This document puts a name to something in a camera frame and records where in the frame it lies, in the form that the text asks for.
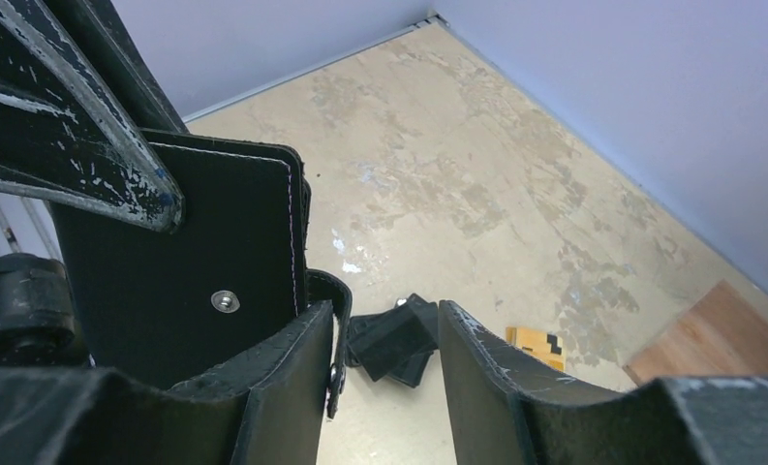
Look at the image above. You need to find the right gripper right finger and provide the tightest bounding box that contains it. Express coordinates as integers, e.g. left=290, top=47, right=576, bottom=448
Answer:
left=439, top=300, right=768, bottom=464

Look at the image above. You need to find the black card stack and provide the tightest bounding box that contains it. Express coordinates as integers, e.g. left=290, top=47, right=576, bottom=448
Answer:
left=348, top=294, right=439, bottom=388

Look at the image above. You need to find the yellow card stack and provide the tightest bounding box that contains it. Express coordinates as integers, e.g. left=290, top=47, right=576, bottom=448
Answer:
left=505, top=326, right=566, bottom=372

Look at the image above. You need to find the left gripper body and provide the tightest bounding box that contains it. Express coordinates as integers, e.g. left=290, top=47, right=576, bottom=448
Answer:
left=0, top=253, right=89, bottom=367

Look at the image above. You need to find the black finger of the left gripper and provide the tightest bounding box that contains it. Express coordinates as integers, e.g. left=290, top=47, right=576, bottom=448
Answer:
left=0, top=1, right=185, bottom=232

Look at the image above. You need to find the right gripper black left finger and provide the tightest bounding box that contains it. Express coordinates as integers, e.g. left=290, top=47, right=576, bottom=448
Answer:
left=0, top=301, right=333, bottom=464

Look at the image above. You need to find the black leather card holder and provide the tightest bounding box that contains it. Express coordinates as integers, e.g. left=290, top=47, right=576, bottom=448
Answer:
left=52, top=131, right=339, bottom=395

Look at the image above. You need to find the wooden board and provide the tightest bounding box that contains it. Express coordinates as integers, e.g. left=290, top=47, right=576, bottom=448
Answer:
left=624, top=281, right=768, bottom=385

